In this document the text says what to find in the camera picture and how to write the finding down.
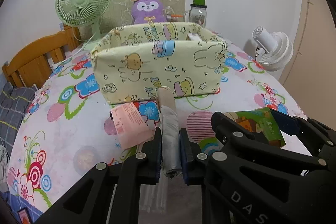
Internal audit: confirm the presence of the green desk fan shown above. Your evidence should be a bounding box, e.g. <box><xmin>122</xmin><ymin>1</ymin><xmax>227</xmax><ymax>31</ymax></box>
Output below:
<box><xmin>55</xmin><ymin>0</ymin><xmax>111</xmax><ymax>50</ymax></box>

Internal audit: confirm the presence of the floral tablecloth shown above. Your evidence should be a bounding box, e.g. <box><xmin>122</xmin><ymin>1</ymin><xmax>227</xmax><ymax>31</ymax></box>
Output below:
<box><xmin>7</xmin><ymin>44</ymin><xmax>305</xmax><ymax>214</ymax></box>

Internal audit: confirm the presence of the white fan power cable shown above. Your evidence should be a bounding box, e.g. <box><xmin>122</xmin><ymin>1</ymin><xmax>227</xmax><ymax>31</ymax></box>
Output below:
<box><xmin>52</xmin><ymin>29</ymin><xmax>98</xmax><ymax>70</ymax></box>

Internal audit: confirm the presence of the pink paper packet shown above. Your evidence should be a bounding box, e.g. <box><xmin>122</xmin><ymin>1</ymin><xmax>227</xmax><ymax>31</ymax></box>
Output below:
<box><xmin>110</xmin><ymin>102</ymin><xmax>154</xmax><ymax>149</ymax></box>

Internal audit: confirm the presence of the yellow cartoon fabric storage box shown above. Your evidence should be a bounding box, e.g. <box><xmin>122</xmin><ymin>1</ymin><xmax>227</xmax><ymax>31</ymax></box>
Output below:
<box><xmin>90</xmin><ymin>22</ymin><xmax>228</xmax><ymax>104</ymax></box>

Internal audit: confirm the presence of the cotton swab jar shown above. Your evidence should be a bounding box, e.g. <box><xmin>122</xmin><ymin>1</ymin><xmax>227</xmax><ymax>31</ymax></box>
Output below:
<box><xmin>166</xmin><ymin>14</ymin><xmax>183</xmax><ymax>22</ymax></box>

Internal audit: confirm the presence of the purple plush toy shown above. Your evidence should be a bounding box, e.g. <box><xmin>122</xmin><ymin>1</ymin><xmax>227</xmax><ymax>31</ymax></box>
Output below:
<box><xmin>131</xmin><ymin>0</ymin><xmax>167</xmax><ymax>24</ymax></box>

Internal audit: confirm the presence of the white standing fan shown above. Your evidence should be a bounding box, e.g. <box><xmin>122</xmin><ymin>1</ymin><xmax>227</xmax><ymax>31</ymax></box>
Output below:
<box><xmin>252</xmin><ymin>26</ymin><xmax>294</xmax><ymax>72</ymax></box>

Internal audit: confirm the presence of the grey garbage bag roll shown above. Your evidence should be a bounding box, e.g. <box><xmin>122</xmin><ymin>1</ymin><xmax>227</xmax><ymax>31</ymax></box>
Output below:
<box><xmin>157</xmin><ymin>86</ymin><xmax>182</xmax><ymax>178</ymax></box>

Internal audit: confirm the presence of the grey plaid pillow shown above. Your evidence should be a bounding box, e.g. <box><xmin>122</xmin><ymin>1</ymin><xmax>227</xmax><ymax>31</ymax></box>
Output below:
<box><xmin>0</xmin><ymin>82</ymin><xmax>37</xmax><ymax>155</ymax></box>

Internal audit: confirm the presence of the glass mason jar green lid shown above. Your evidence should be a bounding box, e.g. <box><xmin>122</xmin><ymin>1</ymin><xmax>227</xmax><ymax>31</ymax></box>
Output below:
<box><xmin>183</xmin><ymin>0</ymin><xmax>207</xmax><ymax>27</ymax></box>

